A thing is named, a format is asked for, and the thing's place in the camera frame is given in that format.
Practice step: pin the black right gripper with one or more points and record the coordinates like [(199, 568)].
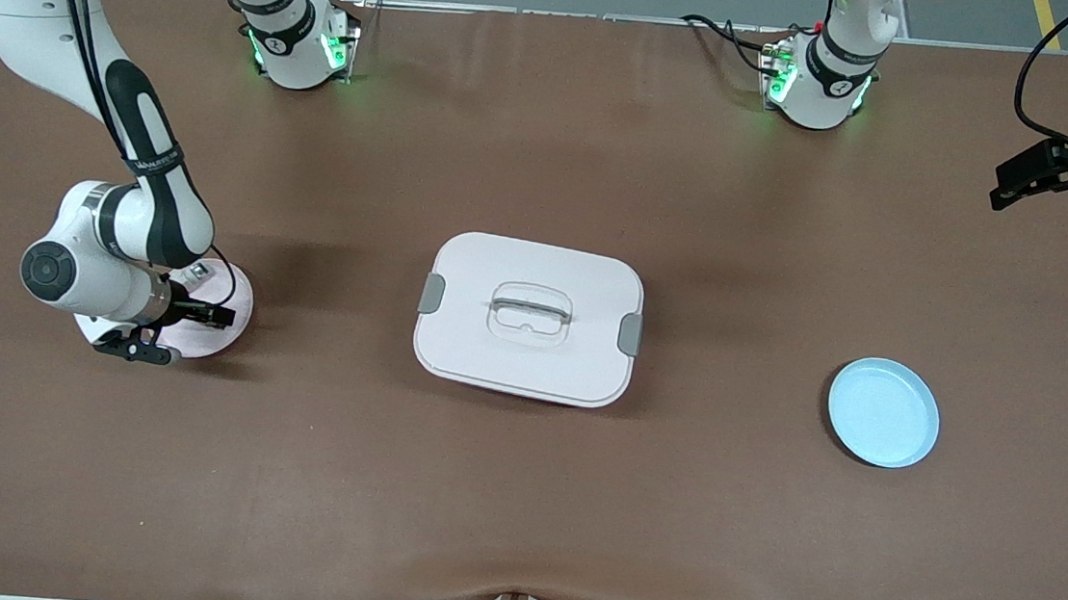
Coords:
[(178, 308)]

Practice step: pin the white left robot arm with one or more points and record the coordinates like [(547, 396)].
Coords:
[(819, 83)]

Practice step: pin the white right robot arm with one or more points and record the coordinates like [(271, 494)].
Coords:
[(38, 5)]

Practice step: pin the white lidded storage box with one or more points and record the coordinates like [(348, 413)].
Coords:
[(528, 319)]

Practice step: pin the pink round plate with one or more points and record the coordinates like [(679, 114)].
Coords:
[(216, 345)]

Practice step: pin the light blue round plate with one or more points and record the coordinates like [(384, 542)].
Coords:
[(882, 413)]

